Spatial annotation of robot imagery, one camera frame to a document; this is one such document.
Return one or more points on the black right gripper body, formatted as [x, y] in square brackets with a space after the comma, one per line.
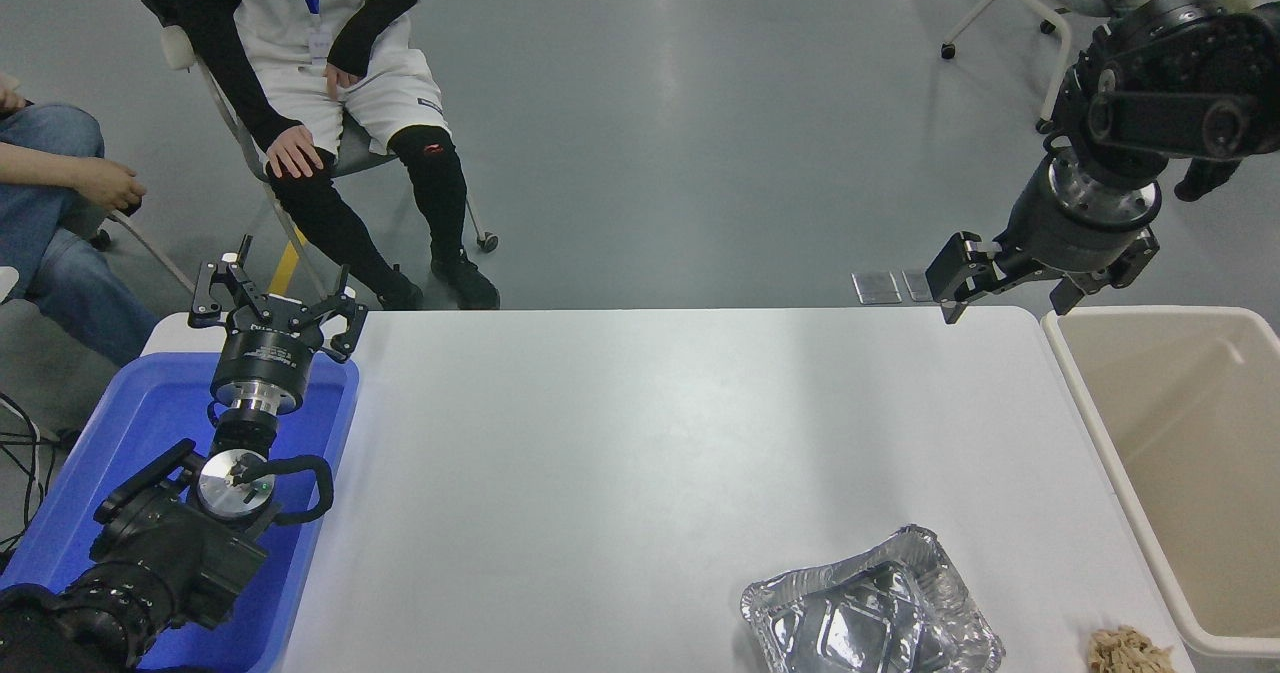
[1070, 238]

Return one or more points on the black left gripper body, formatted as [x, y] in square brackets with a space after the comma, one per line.
[265, 353]

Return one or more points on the silver foil plate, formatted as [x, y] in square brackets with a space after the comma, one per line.
[870, 613]

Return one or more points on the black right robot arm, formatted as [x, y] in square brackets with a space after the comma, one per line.
[1180, 83]

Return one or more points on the silver floor plate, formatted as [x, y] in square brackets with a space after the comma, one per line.
[915, 285]
[877, 287]

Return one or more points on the person's hand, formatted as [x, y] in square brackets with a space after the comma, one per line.
[110, 185]

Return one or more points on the person's right hand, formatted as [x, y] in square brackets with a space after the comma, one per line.
[295, 153]

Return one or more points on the person's left hand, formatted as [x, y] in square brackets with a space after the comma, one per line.
[343, 78]

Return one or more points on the blue plastic tray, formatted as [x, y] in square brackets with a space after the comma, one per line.
[150, 413]

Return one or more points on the grey chair with metal legs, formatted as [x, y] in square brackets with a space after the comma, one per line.
[360, 150]

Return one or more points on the large pale plastic bin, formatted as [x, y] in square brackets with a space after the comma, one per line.
[1200, 453]

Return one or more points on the crumpled tan paper ball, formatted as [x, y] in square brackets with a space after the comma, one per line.
[1130, 651]

